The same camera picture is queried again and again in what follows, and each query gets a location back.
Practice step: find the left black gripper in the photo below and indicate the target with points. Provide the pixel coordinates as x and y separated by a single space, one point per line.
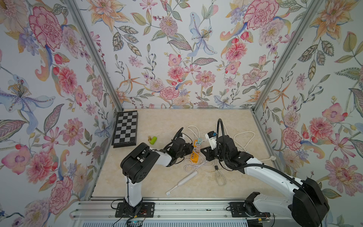
187 146

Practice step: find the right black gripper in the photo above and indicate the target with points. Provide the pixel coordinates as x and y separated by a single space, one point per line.
209 154

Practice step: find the white electric toothbrush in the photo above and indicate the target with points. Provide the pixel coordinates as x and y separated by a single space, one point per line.
183 181

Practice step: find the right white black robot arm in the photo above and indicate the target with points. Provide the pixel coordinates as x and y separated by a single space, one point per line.
303 200

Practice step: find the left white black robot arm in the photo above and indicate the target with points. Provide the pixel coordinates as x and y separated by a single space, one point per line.
137 165

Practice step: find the orange power strip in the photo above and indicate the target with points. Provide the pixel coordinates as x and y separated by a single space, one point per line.
195 153

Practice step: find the green small object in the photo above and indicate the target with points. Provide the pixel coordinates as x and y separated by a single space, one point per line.
153 141

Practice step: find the black white checkerboard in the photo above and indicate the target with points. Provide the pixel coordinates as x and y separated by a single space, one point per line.
125 132

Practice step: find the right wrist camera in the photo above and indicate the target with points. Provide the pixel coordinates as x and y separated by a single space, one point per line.
211 138

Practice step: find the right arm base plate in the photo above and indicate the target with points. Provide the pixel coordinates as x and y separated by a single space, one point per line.
243 210

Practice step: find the aluminium mounting rail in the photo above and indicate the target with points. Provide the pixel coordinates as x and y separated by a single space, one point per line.
164 209

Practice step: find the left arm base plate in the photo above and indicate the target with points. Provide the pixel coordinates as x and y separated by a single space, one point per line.
142 210

